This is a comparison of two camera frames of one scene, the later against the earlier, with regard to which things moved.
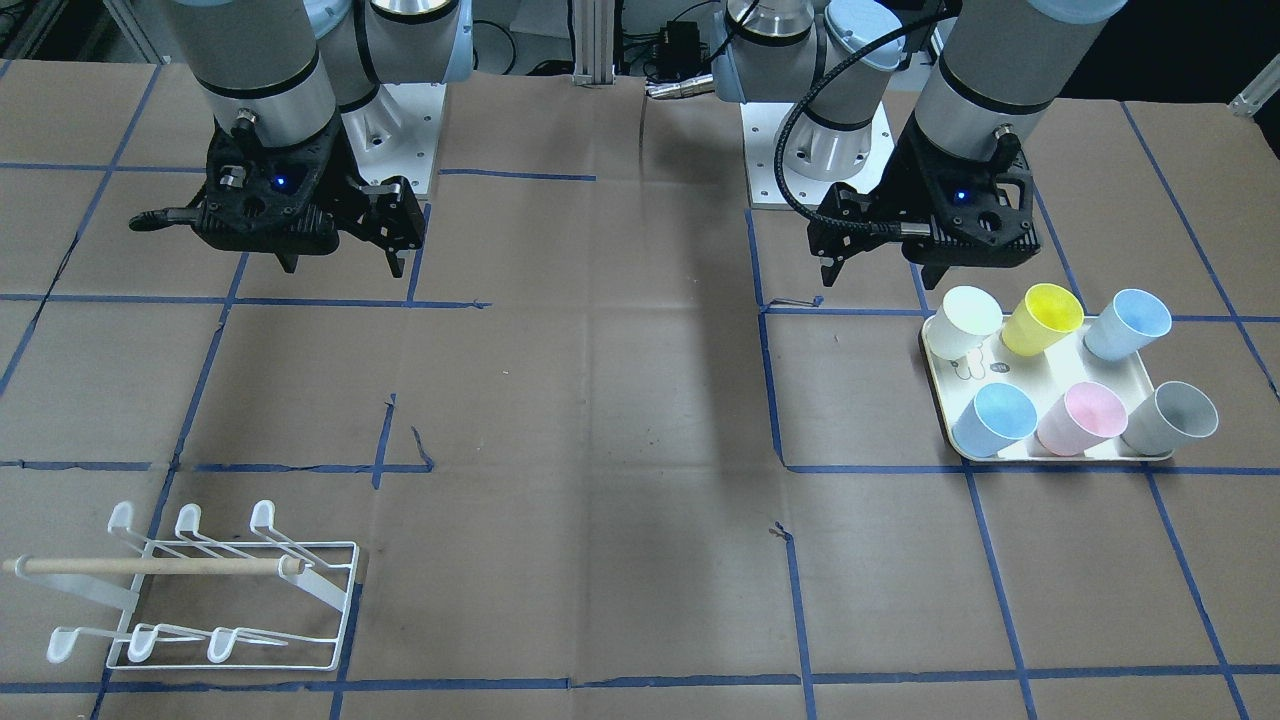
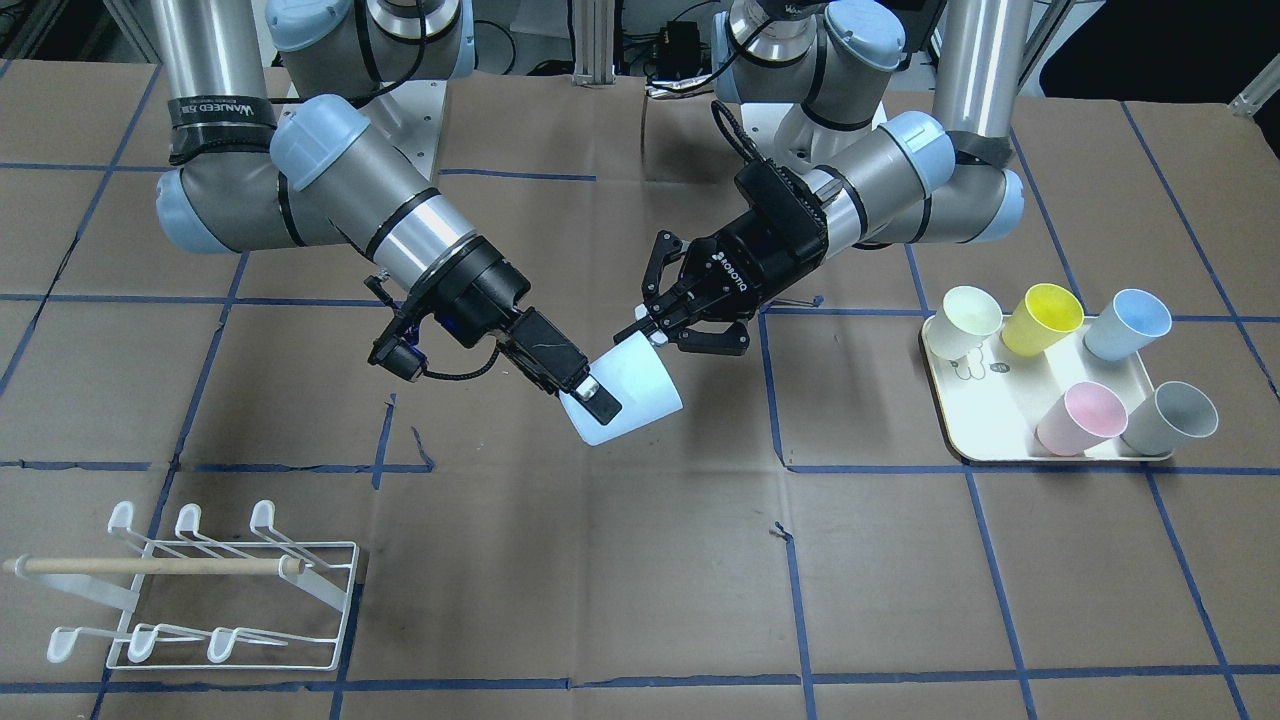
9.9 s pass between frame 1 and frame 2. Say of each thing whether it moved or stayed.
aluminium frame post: stayed
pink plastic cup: stayed
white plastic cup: stayed
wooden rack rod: stayed
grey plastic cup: stayed
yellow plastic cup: stayed
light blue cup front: moved
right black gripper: moved
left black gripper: moved
